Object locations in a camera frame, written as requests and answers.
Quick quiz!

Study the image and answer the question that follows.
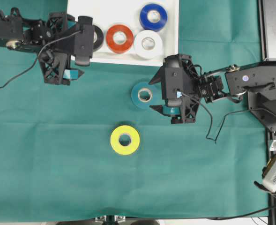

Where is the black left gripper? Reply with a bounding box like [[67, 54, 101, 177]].
[[22, 12, 84, 85]]

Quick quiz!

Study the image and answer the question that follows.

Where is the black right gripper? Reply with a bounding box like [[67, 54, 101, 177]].
[[148, 54, 224, 124]]

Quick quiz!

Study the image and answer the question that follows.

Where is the black tape roll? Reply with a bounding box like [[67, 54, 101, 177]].
[[93, 25, 104, 52]]

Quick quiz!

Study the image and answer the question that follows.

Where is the white tape roll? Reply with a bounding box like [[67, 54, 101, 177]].
[[134, 30, 163, 60]]

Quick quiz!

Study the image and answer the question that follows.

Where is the red tape roll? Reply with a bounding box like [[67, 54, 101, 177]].
[[105, 24, 134, 54]]

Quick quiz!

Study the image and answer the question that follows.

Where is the blue tape roll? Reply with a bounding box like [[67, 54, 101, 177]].
[[139, 3, 168, 32]]

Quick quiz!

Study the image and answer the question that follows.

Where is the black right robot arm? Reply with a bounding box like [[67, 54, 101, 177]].
[[149, 54, 276, 124]]

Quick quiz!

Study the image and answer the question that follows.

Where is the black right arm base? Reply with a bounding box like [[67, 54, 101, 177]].
[[248, 95, 276, 132]]

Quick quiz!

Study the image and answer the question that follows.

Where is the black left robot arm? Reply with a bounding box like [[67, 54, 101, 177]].
[[0, 7, 84, 85]]

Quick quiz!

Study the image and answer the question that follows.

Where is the teal tape roll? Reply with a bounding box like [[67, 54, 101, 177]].
[[131, 82, 161, 109]]

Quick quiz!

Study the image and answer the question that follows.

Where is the yellow tape roll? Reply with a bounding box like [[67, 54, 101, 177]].
[[110, 125, 140, 155]]

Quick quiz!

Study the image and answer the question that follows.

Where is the white plastic tray case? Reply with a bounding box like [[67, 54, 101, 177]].
[[67, 0, 179, 67]]

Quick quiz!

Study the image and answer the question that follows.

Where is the small white tag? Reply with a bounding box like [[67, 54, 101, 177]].
[[269, 140, 276, 151]]

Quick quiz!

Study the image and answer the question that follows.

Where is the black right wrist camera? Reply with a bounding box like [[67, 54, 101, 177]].
[[161, 67, 183, 107]]

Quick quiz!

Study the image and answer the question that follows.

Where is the black camera cable left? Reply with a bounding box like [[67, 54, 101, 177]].
[[0, 30, 84, 90]]

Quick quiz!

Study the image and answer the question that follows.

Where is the black camera cable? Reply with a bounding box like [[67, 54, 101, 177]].
[[0, 30, 84, 90], [181, 92, 276, 145]]

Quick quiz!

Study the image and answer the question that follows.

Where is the black camera cable right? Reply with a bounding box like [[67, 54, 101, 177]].
[[181, 92, 276, 145]]

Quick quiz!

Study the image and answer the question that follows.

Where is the black cable bottom right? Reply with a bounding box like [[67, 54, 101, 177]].
[[208, 203, 276, 221]]

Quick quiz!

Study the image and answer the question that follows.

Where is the metal camera stand base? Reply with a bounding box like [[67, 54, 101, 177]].
[[95, 215, 126, 225]]

